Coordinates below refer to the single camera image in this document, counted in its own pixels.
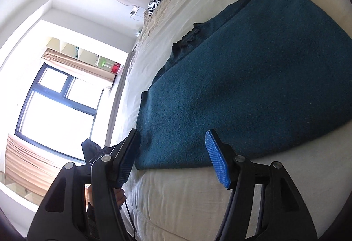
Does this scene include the white wall shelf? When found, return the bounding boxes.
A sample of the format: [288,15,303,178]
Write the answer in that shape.
[47,37,115,73]

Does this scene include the red box on shelf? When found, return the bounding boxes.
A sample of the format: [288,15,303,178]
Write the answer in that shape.
[111,62,121,74]

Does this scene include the black framed window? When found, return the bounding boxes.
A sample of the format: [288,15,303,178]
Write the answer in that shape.
[15,64,104,162]

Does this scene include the dark teal knit sweater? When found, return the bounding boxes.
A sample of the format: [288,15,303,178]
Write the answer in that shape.
[136,0,351,170]

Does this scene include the beige curtain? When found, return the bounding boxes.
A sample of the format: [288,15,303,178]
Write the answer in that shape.
[41,48,115,85]

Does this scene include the beige bed with sheet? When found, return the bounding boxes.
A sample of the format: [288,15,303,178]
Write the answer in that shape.
[113,0,351,240]

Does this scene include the wall power socket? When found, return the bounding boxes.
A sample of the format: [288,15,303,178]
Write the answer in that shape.
[130,6,140,16]

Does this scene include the person's left hand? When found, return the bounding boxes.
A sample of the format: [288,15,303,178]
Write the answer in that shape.
[87,186,126,207]

